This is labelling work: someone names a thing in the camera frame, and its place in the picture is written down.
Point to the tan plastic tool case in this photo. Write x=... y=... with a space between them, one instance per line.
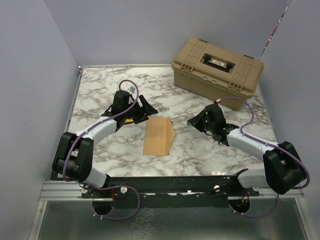
x=216 y=73

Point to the metal sheet front shelf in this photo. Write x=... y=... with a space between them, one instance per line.
x=76 y=221

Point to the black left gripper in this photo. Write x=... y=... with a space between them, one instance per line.
x=146 y=109

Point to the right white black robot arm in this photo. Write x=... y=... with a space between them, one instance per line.
x=282 y=168

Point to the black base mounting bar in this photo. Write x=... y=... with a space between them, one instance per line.
x=169 y=192

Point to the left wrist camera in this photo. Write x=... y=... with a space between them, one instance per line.
x=131 y=90

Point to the aluminium table frame rail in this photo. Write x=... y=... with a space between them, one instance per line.
x=121 y=155

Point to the brown paper envelope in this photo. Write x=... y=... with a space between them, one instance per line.
x=159 y=135

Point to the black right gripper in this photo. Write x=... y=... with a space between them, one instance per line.
x=196 y=121

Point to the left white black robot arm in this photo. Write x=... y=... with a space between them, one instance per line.
x=74 y=154

